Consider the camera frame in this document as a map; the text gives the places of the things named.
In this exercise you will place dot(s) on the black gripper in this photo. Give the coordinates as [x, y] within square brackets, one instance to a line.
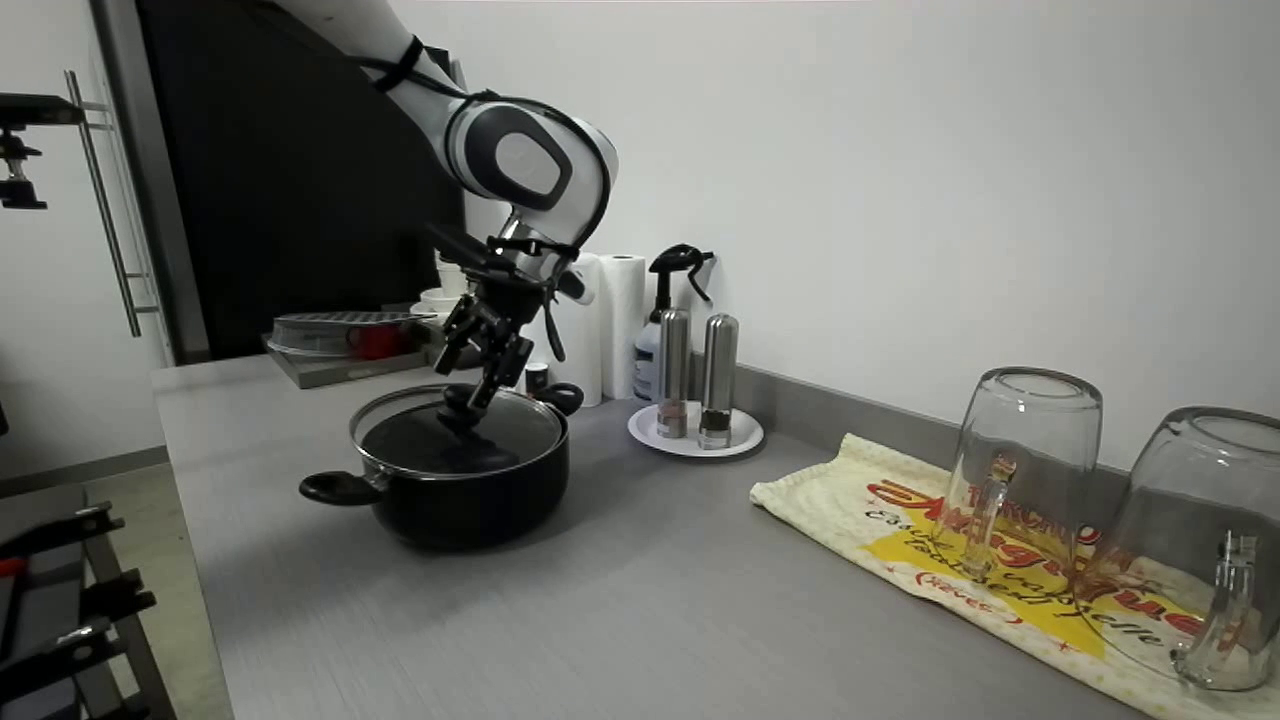
[522, 301]

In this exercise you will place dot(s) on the glass pot lid black knob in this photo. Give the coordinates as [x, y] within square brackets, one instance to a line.
[427, 445]

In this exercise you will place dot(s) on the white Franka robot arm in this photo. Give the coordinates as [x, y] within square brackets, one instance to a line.
[525, 160]

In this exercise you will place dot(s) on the black cooking pot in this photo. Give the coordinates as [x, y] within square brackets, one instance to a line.
[465, 504]

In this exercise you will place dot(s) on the round container orange lid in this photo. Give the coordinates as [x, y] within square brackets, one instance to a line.
[323, 330]

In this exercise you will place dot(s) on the white paper towel roll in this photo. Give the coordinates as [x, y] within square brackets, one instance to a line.
[627, 327]
[584, 334]

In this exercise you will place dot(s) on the spray bottle black trigger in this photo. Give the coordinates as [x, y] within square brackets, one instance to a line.
[650, 348]

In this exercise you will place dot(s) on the metal tray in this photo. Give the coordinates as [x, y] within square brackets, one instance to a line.
[323, 374]

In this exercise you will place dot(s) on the steel spice grinder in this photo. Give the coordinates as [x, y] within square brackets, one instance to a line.
[719, 382]
[673, 374]

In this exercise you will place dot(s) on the small white saucer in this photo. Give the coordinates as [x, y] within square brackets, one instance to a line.
[745, 433]

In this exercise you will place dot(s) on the black door panel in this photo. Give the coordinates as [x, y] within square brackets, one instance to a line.
[266, 203]

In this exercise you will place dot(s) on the yellow printed kitchen towel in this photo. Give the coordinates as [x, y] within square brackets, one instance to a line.
[933, 535]

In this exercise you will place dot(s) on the clear drinking glass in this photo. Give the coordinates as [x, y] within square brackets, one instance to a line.
[1220, 563]
[1024, 464]

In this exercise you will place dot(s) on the black camera on stand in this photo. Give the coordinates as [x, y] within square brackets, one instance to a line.
[24, 111]

